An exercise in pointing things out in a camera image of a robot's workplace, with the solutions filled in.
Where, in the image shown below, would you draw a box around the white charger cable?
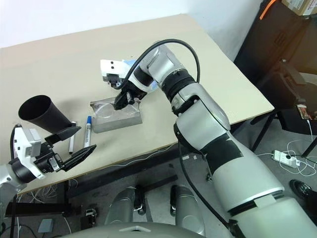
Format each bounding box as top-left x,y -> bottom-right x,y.
278,119 -> 317,177

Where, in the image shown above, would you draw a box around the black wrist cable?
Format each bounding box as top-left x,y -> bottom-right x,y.
9,125 -> 19,238
116,39 -> 201,90

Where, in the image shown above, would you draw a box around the black cup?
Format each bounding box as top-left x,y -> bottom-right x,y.
18,95 -> 76,134

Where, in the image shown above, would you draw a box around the silver robot left leg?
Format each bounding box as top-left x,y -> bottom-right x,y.
104,186 -> 146,227

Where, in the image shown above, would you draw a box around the orange tape strip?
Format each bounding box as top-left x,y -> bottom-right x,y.
260,0 -> 276,20

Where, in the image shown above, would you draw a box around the clear frame glasses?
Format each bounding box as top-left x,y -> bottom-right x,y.
92,100 -> 140,120

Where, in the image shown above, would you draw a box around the black cap white marker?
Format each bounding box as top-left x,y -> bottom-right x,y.
68,120 -> 77,155

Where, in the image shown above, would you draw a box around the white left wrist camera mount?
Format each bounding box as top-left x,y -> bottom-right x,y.
11,125 -> 47,179

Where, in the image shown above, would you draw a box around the grey foot pedal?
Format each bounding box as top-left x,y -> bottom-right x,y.
38,218 -> 55,234

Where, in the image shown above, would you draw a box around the blue cap white marker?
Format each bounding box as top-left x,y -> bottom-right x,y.
85,115 -> 93,147

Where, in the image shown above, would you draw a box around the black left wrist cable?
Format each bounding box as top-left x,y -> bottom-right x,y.
9,125 -> 19,238

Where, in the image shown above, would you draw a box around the clear plastic pencil case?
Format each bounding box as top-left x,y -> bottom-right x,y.
89,96 -> 144,134

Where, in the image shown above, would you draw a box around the silver robot right leg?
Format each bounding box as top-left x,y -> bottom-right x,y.
170,184 -> 207,237

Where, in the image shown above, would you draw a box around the silver robot torso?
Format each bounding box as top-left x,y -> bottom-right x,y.
60,221 -> 238,238

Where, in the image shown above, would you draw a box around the black right upper arm cable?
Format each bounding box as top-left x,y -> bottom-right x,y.
177,142 -> 240,238

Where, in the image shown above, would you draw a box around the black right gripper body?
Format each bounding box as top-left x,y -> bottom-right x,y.
123,83 -> 147,101

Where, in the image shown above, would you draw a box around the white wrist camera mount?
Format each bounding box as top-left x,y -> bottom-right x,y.
11,125 -> 47,179
100,59 -> 153,94

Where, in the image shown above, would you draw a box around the black table frame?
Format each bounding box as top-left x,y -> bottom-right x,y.
4,175 -> 179,218

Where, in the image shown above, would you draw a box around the white power strip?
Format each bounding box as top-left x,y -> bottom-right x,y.
272,149 -> 301,168

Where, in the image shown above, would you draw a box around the cardboard box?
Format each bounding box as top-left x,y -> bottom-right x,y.
282,0 -> 317,17

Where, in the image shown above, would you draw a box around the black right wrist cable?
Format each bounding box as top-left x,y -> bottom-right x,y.
116,39 -> 201,90

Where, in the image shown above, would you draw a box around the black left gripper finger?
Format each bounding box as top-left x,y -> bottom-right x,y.
61,144 -> 98,173
44,125 -> 82,146

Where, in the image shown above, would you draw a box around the black chair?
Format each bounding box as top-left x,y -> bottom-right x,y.
250,59 -> 317,157

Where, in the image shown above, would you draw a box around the black shoe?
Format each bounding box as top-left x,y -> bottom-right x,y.
289,179 -> 317,202

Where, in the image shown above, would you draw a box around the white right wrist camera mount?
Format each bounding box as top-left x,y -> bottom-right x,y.
100,59 -> 153,94

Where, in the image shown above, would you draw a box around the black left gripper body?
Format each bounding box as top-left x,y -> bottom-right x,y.
33,135 -> 68,175

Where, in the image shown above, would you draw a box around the silver robot leg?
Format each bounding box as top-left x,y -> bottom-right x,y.
104,186 -> 146,227
170,184 -> 207,237

